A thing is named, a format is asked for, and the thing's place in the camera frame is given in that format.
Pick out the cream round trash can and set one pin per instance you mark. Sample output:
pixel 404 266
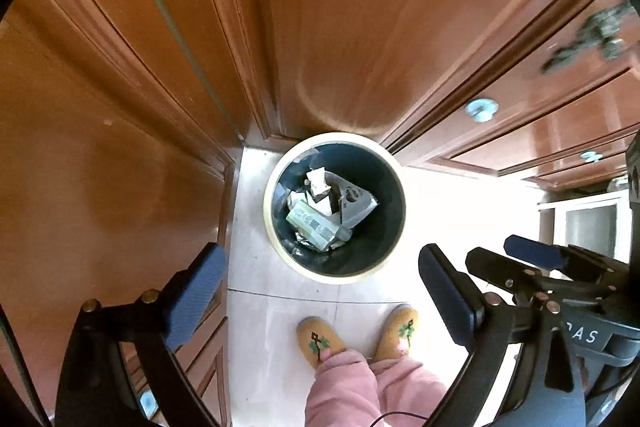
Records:
pixel 380 227

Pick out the metal cabinet latch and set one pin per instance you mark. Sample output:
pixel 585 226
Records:
pixel 595 32

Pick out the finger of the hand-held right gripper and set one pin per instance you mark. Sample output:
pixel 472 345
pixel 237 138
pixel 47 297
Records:
pixel 532 252
pixel 500 264

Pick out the yellow embroidered slipper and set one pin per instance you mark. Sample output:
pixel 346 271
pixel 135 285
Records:
pixel 397 332
pixel 317 339

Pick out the pale blue cabinet knob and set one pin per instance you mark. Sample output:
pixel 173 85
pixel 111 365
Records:
pixel 481 108
pixel 149 404
pixel 591 156

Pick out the small white carton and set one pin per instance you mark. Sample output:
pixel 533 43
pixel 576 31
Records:
pixel 312 222

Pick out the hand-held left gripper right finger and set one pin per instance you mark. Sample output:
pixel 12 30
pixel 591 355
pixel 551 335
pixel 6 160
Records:
pixel 450 297

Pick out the silver foil wrapper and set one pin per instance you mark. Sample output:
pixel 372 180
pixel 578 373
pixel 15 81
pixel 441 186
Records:
pixel 300 244

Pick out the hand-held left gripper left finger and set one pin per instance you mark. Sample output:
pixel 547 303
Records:
pixel 195 297

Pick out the pink fleece trousers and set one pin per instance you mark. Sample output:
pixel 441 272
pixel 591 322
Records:
pixel 350 392

